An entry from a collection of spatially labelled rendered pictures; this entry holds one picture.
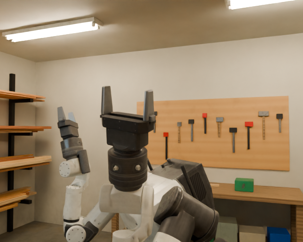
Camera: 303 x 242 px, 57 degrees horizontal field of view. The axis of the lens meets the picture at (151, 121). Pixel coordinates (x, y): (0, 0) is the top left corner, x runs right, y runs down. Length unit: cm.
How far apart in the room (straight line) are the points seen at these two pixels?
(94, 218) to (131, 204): 59
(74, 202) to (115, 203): 59
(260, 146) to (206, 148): 67
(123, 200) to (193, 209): 24
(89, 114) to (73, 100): 38
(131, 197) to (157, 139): 334
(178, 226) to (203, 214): 8
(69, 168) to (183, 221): 55
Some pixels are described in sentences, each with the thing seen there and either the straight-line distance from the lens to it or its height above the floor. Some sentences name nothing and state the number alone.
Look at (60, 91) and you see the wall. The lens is 487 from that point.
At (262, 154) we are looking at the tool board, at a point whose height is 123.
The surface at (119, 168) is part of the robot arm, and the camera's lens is 60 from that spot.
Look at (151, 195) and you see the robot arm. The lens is 65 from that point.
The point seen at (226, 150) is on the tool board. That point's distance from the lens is 376.
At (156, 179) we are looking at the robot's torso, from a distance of 103.
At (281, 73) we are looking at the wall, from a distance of 382.
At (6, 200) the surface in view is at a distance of 426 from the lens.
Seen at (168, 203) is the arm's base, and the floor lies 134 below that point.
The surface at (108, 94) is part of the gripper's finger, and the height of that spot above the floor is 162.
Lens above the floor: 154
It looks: 2 degrees up
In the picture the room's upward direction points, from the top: straight up
